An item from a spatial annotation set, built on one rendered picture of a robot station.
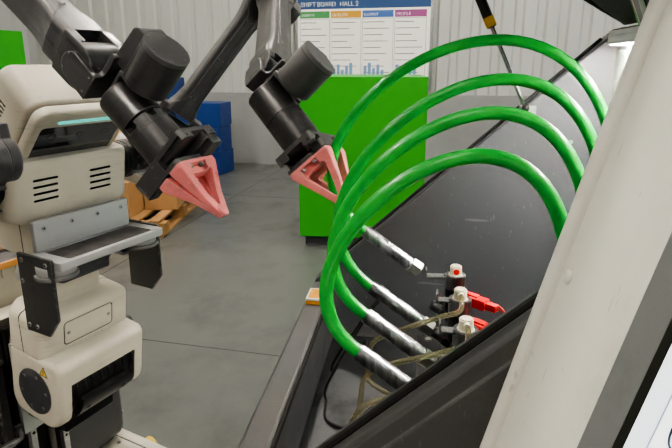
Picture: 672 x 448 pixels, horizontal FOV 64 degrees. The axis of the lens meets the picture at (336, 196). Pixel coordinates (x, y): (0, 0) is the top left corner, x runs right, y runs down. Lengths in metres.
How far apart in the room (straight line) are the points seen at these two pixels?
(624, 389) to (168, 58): 0.55
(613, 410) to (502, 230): 0.84
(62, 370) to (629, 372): 1.12
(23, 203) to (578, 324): 1.01
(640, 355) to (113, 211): 1.12
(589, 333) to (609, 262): 0.04
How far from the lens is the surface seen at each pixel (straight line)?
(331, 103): 3.98
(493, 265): 1.11
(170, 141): 0.64
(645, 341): 0.26
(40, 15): 0.80
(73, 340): 1.31
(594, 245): 0.33
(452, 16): 7.20
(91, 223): 1.22
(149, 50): 0.65
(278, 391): 0.79
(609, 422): 0.27
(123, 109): 0.69
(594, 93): 0.74
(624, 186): 0.32
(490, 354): 0.43
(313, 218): 4.15
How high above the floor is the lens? 1.39
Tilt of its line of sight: 14 degrees down
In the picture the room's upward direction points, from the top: straight up
